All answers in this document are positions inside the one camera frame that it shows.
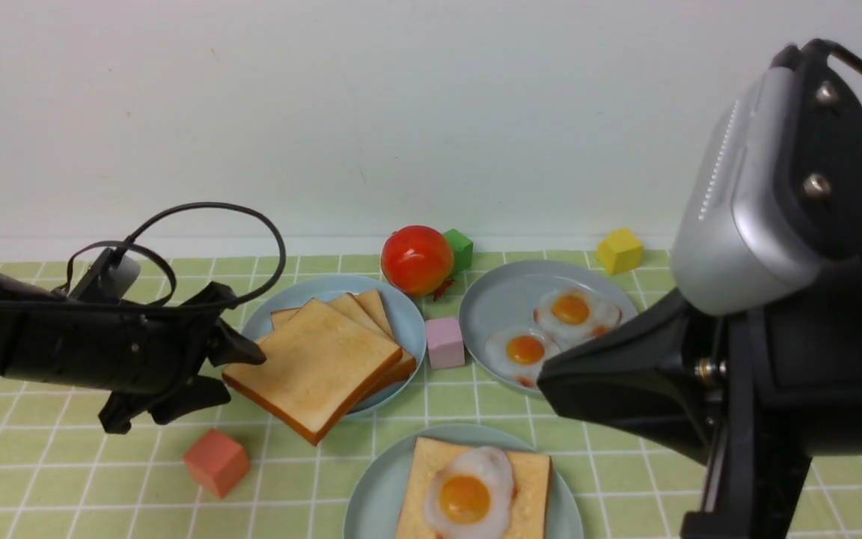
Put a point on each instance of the green wooden cube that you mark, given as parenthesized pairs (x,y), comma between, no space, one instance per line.
(462,248)

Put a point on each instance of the salmon red wooden cube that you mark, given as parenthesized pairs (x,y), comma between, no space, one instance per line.
(217,463)

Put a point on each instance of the blue bread plate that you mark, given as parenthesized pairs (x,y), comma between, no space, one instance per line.
(406,322)

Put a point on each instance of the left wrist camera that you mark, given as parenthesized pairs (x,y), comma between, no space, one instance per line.
(108,279)

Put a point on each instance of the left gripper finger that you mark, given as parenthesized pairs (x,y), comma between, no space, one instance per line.
(207,337)
(197,393)

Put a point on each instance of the red tomato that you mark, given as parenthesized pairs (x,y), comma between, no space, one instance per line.
(418,261)

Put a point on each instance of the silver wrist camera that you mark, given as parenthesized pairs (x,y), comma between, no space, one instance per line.
(734,250)

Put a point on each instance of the yellow wooden cube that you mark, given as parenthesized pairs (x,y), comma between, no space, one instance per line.
(620,251)

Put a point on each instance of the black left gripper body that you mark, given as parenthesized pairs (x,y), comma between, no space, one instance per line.
(47,337)

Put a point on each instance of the pink wooden cube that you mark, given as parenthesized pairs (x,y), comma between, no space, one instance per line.
(445,344)

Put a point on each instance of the fried egg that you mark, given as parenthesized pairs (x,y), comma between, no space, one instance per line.
(573,316)
(518,354)
(472,496)

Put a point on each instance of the blue front plate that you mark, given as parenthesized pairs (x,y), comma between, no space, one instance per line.
(374,508)

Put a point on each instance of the blue egg plate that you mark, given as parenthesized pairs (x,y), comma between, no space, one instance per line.
(506,297)

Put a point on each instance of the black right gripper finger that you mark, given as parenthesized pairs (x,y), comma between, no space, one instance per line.
(641,378)

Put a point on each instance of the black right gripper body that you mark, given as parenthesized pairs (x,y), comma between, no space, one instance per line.
(787,376)

